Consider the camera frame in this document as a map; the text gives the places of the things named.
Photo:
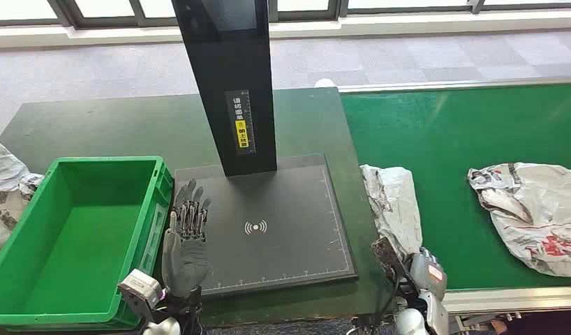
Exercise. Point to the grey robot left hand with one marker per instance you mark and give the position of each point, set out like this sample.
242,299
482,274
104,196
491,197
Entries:
186,263

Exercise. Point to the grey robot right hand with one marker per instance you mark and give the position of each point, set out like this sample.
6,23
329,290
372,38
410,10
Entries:
426,273

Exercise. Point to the plain grey parcel bag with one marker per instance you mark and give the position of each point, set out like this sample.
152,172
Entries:
394,203

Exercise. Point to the white parcel bag red print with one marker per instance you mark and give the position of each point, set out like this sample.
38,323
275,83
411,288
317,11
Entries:
535,212

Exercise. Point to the green conveyor belt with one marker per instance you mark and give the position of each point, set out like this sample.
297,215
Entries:
452,129

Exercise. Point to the crumpled printed parcel bag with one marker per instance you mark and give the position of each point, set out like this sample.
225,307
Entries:
3,164
8,208

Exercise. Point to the black scanner machine column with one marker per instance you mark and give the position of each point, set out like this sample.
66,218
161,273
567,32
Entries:
230,55

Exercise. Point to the white round conveyor cap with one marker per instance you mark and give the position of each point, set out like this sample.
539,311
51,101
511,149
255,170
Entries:
325,83

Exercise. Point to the green plastic crate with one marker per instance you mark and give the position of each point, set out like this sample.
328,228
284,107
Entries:
82,231

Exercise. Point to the black and yellow column label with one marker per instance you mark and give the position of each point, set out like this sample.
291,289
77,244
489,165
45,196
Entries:
241,134

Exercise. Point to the dark green table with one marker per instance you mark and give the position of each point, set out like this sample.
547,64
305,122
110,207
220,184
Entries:
105,125

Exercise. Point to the white window sill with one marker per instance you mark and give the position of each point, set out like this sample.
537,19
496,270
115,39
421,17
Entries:
405,23

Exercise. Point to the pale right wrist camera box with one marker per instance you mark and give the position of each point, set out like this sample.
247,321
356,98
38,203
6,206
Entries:
389,256

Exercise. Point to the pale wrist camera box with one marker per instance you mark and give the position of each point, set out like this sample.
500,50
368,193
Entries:
389,256
140,291

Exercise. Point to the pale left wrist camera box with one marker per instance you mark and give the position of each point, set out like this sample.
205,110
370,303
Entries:
140,291

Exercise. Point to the metal conveyor support bracket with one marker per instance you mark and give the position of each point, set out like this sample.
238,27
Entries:
470,321

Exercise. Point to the wide aluminium conveyor rail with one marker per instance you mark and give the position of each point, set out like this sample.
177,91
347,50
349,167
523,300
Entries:
521,299

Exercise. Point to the black scanner base plate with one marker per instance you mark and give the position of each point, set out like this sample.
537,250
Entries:
290,208

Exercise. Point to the thin aluminium conveyor rail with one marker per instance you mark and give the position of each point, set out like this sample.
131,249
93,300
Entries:
452,84

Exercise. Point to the dark window frame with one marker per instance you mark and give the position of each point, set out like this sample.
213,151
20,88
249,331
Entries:
110,21

